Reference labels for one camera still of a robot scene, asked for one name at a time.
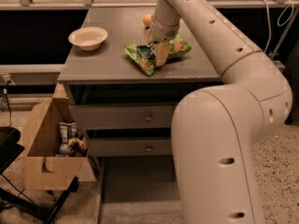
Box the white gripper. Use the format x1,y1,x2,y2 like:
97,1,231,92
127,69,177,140
146,29,175,67

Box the green rice chip bag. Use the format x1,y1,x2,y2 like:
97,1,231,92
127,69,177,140
123,35,192,77

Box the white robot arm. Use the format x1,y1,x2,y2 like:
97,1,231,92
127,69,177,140
150,0,292,224

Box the grey drawer cabinet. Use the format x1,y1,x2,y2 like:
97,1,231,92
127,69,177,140
59,7,221,224

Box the top grey drawer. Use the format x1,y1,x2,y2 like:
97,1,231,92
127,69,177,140
69,105,173,130

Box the middle grey drawer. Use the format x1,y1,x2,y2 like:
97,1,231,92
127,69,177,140
87,137,172,157

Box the open bottom grey drawer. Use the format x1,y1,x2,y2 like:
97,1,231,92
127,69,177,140
97,156,183,224

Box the orange fruit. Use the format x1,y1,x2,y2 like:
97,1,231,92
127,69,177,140
143,14,151,28

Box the white bowl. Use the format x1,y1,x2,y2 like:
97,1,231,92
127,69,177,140
68,27,107,51

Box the snack packets in box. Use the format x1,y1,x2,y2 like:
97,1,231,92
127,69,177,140
58,122,88,157

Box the cardboard box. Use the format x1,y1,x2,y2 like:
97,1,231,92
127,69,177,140
21,84,93,190

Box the black stand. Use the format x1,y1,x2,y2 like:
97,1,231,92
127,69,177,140
0,126,79,224

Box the grey window rail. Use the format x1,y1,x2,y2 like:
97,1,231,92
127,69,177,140
0,0,299,82

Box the white cable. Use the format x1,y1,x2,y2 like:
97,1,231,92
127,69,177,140
261,0,295,54

